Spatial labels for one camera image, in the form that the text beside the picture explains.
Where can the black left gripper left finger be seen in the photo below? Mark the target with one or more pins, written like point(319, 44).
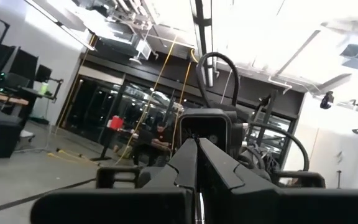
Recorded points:
point(166, 199)

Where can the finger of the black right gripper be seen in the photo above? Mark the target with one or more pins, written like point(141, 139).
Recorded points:
point(104, 177)
point(317, 180)

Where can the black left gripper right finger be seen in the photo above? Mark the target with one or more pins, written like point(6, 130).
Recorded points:
point(244, 202)

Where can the black floor stand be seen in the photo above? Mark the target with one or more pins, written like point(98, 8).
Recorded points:
point(107, 146)

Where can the red box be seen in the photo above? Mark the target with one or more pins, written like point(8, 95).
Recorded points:
point(116, 123)

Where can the black laptop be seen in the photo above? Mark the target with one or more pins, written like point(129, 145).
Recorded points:
point(145, 137)

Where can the person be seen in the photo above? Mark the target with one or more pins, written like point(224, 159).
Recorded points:
point(163, 135)

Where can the green bottle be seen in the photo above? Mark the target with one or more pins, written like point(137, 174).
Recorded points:
point(43, 88)

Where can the black overhead beam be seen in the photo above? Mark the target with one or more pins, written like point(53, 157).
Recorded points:
point(201, 31)

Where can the small black monitor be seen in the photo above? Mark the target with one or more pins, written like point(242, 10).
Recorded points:
point(43, 73)

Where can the wooden desk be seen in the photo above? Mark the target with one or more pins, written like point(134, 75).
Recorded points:
point(2, 97)

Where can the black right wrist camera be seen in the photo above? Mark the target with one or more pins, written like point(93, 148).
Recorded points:
point(204, 124)

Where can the black ceiling camera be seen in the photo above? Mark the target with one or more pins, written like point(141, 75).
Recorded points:
point(326, 101)

